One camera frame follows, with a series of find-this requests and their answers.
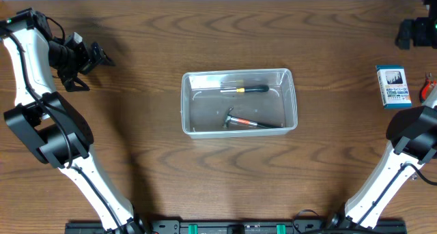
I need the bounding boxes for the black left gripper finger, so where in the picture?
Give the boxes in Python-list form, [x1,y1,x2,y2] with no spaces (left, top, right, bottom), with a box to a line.
[63,76,90,92]
[91,42,115,66]

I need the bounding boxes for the red handled pliers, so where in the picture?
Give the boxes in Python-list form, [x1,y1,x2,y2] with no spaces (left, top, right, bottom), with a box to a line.
[419,73,436,103]

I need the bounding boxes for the blue white cardboard box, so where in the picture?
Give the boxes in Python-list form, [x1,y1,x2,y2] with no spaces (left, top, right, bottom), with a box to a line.
[376,65,412,109]

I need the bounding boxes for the small claw hammer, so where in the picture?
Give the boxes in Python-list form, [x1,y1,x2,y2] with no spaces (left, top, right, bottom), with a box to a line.
[223,106,281,129]

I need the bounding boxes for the clear plastic container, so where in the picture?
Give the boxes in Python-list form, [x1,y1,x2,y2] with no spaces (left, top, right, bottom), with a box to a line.
[181,68,298,138]

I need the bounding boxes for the black yellow screwdriver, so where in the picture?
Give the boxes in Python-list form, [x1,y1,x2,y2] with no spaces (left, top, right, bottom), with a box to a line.
[220,85,270,93]

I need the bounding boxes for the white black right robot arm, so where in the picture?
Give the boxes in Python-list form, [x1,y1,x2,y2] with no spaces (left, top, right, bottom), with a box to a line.
[323,65,436,233]

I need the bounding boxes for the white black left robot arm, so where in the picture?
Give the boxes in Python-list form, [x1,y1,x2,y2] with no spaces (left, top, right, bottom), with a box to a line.
[1,8,149,233]

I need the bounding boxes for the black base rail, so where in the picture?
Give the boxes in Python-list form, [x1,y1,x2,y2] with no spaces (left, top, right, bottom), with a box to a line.
[64,218,408,234]

